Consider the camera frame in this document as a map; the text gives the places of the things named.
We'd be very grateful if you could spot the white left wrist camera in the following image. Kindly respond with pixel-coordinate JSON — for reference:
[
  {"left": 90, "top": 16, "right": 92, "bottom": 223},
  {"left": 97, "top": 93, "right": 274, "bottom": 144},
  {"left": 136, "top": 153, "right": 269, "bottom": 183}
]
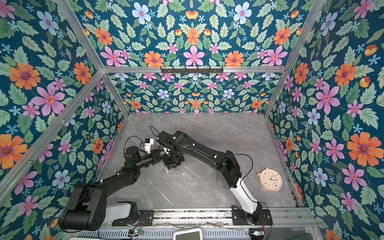
[{"left": 144, "top": 138, "right": 154, "bottom": 154}]

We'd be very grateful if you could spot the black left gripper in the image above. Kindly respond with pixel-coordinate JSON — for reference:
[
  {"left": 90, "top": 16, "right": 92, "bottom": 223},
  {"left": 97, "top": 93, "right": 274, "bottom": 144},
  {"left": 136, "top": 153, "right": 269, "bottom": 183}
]
[{"left": 133, "top": 150, "right": 166, "bottom": 171}]

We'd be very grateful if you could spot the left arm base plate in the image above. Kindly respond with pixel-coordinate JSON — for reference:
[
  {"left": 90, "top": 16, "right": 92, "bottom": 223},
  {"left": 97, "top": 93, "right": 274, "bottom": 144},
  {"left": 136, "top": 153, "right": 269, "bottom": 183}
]
[{"left": 112, "top": 210, "right": 155, "bottom": 227}]

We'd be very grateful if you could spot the white display device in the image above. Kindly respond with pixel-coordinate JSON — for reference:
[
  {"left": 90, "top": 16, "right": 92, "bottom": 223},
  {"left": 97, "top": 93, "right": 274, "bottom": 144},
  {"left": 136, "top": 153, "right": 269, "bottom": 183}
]
[{"left": 173, "top": 228, "right": 203, "bottom": 240}]

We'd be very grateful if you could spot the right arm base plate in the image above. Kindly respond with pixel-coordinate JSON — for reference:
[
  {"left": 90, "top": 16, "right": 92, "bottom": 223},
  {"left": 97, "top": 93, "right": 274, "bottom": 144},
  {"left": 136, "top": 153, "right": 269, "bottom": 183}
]
[{"left": 232, "top": 208, "right": 273, "bottom": 226}]

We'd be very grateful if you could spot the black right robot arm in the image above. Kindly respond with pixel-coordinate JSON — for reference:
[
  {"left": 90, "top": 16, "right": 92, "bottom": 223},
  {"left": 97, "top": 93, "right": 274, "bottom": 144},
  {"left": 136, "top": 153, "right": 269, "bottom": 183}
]
[{"left": 156, "top": 131, "right": 263, "bottom": 224}]

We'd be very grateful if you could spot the black hook rack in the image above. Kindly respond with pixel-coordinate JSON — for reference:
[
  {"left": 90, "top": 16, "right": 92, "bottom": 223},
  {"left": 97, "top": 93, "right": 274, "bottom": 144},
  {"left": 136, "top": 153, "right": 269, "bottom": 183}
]
[{"left": 160, "top": 67, "right": 224, "bottom": 74}]

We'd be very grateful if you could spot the aluminium mounting rail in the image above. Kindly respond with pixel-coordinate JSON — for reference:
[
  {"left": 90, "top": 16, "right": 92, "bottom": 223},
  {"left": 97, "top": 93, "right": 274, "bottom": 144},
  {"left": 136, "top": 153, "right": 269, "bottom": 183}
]
[{"left": 71, "top": 207, "right": 316, "bottom": 229}]

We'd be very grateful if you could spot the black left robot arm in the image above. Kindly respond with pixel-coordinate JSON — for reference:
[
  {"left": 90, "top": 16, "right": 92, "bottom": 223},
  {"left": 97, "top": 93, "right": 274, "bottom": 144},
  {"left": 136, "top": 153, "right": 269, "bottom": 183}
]
[{"left": 58, "top": 146, "right": 167, "bottom": 233}]

